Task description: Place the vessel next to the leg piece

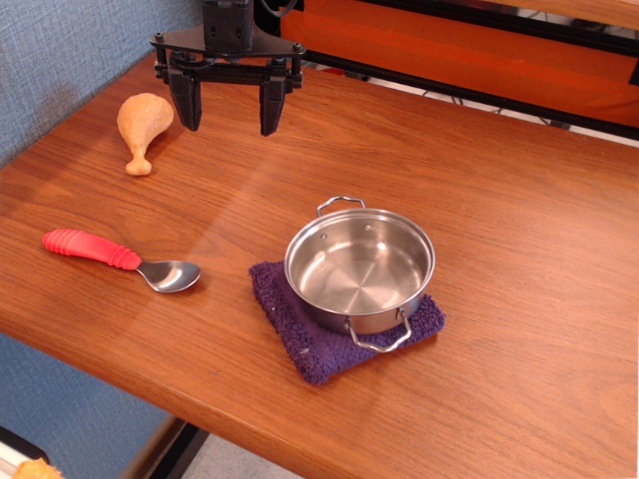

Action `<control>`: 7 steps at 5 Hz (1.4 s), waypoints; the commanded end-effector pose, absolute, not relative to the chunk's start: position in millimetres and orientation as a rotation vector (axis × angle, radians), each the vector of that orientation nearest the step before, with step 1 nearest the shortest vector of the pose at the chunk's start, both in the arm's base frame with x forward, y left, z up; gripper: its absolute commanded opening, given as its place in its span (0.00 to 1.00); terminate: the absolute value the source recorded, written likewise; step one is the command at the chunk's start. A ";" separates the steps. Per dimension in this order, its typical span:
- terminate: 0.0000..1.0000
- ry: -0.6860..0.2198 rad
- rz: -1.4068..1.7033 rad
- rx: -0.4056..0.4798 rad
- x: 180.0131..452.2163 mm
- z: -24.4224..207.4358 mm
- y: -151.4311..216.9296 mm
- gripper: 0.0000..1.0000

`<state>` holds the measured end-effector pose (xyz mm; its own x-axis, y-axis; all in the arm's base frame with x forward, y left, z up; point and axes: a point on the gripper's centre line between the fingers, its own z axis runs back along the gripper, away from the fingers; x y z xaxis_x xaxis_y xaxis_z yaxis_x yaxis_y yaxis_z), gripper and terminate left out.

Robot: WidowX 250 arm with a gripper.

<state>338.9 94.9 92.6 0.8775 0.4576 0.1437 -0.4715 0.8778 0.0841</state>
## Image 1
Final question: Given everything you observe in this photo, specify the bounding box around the red handled metal spoon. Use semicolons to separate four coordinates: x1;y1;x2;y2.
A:
42;229;201;293

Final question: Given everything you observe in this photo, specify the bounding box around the purple terry cloth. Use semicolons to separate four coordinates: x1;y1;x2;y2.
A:
249;261;445;385

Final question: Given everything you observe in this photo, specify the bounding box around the orange panel with black frame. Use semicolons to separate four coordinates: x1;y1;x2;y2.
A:
255;1;638;139

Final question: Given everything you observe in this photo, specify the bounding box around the orange toy at corner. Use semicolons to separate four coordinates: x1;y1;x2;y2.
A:
12;459;63;479

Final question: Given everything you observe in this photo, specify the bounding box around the small stainless steel pot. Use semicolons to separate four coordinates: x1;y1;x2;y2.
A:
284;196;435;353

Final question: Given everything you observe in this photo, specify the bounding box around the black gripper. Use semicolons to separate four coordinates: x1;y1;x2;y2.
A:
150;1;306;137

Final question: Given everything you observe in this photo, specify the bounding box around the toy chicken drumstick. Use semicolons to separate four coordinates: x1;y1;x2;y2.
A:
117;93;174;176

